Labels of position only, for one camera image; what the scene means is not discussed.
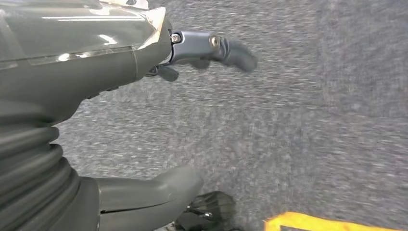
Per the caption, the ribbed grey left arm sleeve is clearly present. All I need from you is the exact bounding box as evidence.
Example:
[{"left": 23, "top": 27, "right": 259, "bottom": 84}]
[{"left": 0, "top": 121, "right": 82, "bottom": 231}]

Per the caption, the black robot foot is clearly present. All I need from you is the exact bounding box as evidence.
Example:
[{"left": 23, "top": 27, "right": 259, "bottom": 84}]
[{"left": 173, "top": 191, "right": 237, "bottom": 231}]

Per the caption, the yellow floor tape rectangle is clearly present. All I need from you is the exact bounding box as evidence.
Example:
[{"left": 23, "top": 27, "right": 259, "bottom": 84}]
[{"left": 264, "top": 211, "right": 403, "bottom": 231}]

